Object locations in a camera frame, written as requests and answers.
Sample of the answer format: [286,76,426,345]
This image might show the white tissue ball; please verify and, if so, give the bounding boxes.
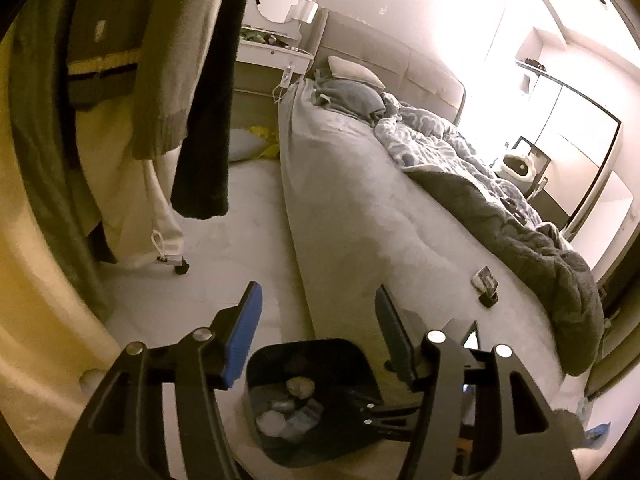
[285,377,316,400]

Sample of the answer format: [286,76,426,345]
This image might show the beige knit sweater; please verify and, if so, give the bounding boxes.
[64,0,241,162]

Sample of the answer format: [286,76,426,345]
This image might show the grey bed with mattress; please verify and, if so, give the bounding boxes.
[278,79,564,403]

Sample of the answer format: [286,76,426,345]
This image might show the blue patterned duvet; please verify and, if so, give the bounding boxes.
[373,93,544,229]

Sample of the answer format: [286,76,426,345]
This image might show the white rolling clothes rack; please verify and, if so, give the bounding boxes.
[151,230,190,275]

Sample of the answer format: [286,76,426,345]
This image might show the olive green jacket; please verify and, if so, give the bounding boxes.
[9,0,113,322]

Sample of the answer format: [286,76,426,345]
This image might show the black plastic trash bin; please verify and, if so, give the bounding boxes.
[245,338,389,468]

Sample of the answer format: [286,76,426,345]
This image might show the cream pillow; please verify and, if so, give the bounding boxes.
[328,55,385,90]

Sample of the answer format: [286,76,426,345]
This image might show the white charger with cable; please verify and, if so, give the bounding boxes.
[271,63,294,104]

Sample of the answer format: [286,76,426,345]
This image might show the cream hanging trousers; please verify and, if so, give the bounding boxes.
[75,96,184,268]

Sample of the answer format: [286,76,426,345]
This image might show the mirrored wardrobe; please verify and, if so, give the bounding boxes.
[513,61,622,238]

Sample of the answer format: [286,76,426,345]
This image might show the grey upholstered headboard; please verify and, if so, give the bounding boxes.
[302,8,466,125]

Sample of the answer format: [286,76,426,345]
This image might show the grey round floor cushion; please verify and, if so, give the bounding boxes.
[228,129,269,162]

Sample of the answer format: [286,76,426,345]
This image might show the white dressing table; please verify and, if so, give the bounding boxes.
[231,1,314,130]

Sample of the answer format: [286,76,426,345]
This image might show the black curved plastic piece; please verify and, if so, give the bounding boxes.
[478,286,499,308]

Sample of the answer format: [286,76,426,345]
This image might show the black hanging garment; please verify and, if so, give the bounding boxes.
[170,0,247,220]

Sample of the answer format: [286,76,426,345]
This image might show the black snack packet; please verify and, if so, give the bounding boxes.
[471,266,498,296]

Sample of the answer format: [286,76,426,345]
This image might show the yellow item on floor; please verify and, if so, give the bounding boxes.
[250,125,280,159]

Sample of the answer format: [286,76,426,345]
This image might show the blue wet wipes pack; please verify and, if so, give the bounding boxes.
[278,406,322,443]

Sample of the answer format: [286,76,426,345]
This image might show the small table lamp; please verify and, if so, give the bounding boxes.
[286,0,319,24]

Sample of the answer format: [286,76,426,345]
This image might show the dark grey fluffy blanket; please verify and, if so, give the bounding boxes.
[407,169,604,376]

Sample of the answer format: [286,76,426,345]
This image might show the grey-blue pillow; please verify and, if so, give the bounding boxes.
[312,70,386,126]

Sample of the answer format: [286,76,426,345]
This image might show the yellow curtain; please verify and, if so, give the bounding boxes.
[0,24,126,476]

